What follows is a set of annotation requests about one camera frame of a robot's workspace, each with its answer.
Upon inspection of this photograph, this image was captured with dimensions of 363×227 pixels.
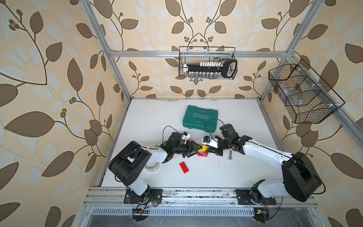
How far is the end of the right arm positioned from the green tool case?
205 mm

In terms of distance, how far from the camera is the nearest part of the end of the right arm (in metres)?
0.63

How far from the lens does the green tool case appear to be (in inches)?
39.1

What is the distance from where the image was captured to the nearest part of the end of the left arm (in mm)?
723

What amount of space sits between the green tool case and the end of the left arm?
0.19 meters
